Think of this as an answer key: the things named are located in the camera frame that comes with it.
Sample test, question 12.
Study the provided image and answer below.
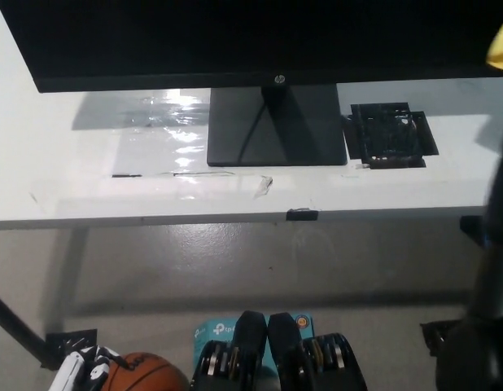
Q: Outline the yellow cloth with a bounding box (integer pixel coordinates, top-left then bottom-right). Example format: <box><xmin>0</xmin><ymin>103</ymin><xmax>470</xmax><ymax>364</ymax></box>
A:
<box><xmin>485</xmin><ymin>15</ymin><xmax>503</xmax><ymax>72</ymax></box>

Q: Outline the teal tp-link box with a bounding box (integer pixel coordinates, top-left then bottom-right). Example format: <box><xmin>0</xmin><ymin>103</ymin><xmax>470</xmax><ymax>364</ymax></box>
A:
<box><xmin>193</xmin><ymin>313</ymin><xmax>316</xmax><ymax>380</ymax></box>

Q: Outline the crumpled clear tape piece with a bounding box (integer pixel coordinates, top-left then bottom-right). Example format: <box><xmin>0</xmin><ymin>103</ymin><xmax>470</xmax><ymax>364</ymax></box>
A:
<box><xmin>251</xmin><ymin>175</ymin><xmax>274</xmax><ymax>200</ymax></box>

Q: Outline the clear plastic tape sheet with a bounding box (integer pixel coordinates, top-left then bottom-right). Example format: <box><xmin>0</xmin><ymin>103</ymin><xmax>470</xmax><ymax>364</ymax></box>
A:
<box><xmin>72</xmin><ymin>90</ymin><xmax>236</xmax><ymax>178</ymax></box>

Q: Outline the black floor tape patch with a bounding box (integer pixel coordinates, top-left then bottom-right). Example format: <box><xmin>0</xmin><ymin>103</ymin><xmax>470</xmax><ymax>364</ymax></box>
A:
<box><xmin>45</xmin><ymin>327</ymin><xmax>98</xmax><ymax>367</ymax></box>
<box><xmin>420</xmin><ymin>321</ymin><xmax>468</xmax><ymax>358</ymax></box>

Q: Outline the black HP monitor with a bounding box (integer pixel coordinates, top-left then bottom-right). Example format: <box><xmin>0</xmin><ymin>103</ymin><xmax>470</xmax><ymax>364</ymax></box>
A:
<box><xmin>0</xmin><ymin>0</ymin><xmax>503</xmax><ymax>167</ymax></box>

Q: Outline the white desk leg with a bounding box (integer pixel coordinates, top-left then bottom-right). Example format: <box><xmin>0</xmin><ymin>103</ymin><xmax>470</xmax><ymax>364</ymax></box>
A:
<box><xmin>43</xmin><ymin>227</ymin><xmax>92</xmax><ymax>337</ymax></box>

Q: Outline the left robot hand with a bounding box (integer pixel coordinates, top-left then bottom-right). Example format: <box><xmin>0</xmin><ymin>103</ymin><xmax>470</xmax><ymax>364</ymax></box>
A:
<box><xmin>51</xmin><ymin>345</ymin><xmax>125</xmax><ymax>391</ymax></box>

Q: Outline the orange basketball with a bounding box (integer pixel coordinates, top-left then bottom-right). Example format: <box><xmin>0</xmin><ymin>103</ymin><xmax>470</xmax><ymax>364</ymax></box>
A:
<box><xmin>103</xmin><ymin>352</ymin><xmax>190</xmax><ymax>391</ymax></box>

